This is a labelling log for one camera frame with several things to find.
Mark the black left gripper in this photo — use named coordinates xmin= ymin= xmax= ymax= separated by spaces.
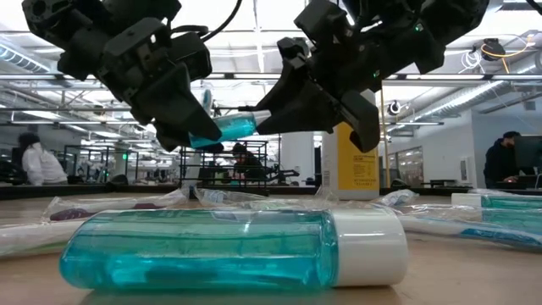
xmin=97 ymin=16 xmax=225 ymax=154

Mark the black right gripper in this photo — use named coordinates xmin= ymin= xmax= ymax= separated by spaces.
xmin=255 ymin=36 xmax=382 ymax=154

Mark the white building column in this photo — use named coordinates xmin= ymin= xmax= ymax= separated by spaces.
xmin=280 ymin=131 xmax=316 ymax=186

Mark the person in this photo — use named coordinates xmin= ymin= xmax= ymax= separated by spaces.
xmin=230 ymin=141 xmax=267 ymax=184
xmin=16 ymin=131 xmax=69 ymax=186
xmin=482 ymin=130 xmax=535 ymax=190

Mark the white canister with yellow label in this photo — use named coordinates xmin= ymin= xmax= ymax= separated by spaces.
xmin=320 ymin=89 xmax=381 ymax=201

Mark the green toothbrush in clear wrapper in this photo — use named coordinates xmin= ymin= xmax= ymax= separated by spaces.
xmin=0 ymin=198 xmax=306 ymax=258

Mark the black computer monitor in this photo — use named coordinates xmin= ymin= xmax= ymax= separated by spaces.
xmin=513 ymin=134 xmax=542 ymax=171

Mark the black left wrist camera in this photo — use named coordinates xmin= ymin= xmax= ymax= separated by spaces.
xmin=168 ymin=25 xmax=213 ymax=82

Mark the black wire rack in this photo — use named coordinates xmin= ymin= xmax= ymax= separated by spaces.
xmin=176 ymin=141 xmax=271 ymax=201

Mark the yellow hanging cable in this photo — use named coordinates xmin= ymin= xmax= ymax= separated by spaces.
xmin=379 ymin=89 xmax=391 ymax=190

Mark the black aluminium table frame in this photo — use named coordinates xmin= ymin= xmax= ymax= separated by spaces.
xmin=0 ymin=182 xmax=542 ymax=201

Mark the silver ventilation duct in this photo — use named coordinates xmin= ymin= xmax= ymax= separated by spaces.
xmin=417 ymin=53 xmax=542 ymax=125

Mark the black ceiling cable device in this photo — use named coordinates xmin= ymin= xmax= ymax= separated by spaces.
xmin=480 ymin=37 xmax=508 ymax=63

